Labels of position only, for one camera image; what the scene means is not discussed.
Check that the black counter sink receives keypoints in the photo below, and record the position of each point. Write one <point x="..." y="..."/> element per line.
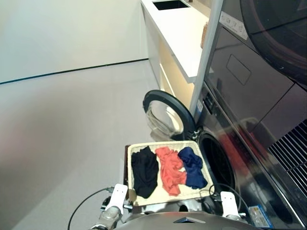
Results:
<point x="170" y="4"/>

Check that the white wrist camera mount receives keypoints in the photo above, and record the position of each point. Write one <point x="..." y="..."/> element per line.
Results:
<point x="229" y="203"/>
<point x="117" y="196"/>

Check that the brown woven item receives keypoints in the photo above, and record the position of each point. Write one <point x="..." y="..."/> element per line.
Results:
<point x="204" y="34"/>

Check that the grey washing machine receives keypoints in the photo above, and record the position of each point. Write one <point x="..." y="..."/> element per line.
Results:
<point x="239" y="167"/>

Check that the pale woven laundry basket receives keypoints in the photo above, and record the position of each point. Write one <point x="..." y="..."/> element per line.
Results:
<point x="165" y="198"/>

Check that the silver robot torso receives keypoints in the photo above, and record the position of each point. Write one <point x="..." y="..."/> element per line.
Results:
<point x="168" y="220"/>

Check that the grey pillar panel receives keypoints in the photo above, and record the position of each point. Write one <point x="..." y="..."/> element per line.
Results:
<point x="206" y="60"/>

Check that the dark stacked dryer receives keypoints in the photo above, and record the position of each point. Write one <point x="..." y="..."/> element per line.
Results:
<point x="239" y="72"/>

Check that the black vent grille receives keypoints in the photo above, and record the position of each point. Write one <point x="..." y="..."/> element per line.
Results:
<point x="292" y="153"/>

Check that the coral red garment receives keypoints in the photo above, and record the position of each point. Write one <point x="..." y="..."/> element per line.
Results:
<point x="170" y="172"/>

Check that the round washing machine door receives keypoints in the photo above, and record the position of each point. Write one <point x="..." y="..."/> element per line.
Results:
<point x="168" y="115"/>

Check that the black garment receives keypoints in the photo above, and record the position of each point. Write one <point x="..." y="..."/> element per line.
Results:
<point x="145" y="172"/>

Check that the blue white energy label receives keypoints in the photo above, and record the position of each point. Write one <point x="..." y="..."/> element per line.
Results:
<point x="260" y="216"/>

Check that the white dryer label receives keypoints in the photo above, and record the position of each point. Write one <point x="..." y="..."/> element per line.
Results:
<point x="233" y="25"/>

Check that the white counter cabinet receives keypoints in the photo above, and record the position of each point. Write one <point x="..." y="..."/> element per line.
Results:
<point x="177" y="36"/>

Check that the navy blue garment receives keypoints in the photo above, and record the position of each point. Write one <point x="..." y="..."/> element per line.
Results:
<point x="193" y="167"/>

